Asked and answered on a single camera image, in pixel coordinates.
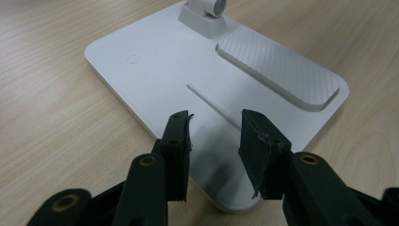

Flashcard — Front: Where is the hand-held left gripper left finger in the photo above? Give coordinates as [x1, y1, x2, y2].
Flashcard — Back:
[112, 109, 195, 226]

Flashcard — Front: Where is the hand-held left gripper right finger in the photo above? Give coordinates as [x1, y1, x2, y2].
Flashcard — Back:
[237, 108, 377, 226]

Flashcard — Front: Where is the white desk lamp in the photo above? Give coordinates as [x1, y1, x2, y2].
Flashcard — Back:
[84, 0, 350, 215]

